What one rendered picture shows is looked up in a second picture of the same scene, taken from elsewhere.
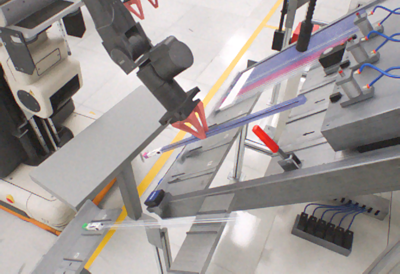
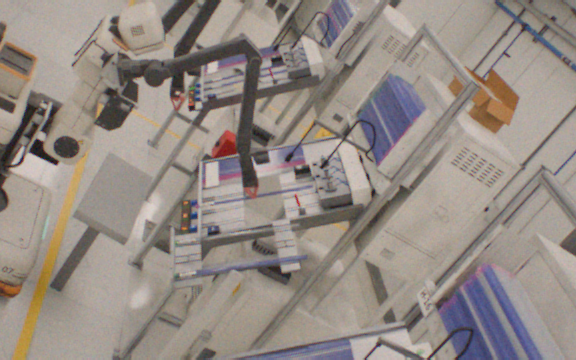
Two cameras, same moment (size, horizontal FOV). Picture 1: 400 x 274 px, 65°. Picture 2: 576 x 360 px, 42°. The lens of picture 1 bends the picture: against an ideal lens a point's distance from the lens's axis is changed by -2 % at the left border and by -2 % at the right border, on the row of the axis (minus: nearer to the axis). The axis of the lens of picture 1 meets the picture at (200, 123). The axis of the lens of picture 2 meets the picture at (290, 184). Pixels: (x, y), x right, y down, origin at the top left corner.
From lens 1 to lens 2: 2.72 m
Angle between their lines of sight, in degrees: 46
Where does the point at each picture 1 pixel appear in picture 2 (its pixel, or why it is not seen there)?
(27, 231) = not seen: outside the picture
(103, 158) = (124, 208)
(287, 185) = (303, 220)
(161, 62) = (261, 157)
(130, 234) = (59, 302)
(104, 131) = (109, 187)
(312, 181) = (314, 218)
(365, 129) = (335, 199)
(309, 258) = (270, 283)
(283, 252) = (257, 279)
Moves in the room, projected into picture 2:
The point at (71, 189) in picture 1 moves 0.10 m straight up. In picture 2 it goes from (118, 227) to (129, 209)
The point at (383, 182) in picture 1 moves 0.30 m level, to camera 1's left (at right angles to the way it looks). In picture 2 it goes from (338, 218) to (289, 206)
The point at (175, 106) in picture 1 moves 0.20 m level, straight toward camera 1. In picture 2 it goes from (253, 179) to (277, 211)
